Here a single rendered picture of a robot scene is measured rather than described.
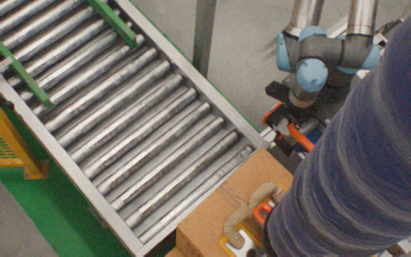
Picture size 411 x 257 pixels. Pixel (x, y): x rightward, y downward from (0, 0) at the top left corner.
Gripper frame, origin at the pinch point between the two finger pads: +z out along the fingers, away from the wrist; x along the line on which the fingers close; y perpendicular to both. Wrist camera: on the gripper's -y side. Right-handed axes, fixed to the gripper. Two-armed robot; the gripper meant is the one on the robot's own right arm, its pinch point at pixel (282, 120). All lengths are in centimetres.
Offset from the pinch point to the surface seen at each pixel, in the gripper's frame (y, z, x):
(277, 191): 14.5, 6.7, -16.4
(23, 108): -85, 48, -54
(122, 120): -55, 53, -27
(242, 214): 12.2, 5.3, -30.3
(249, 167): 1.8, 13.9, -14.9
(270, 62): -48, 108, 71
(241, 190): 5.6, 13.9, -22.6
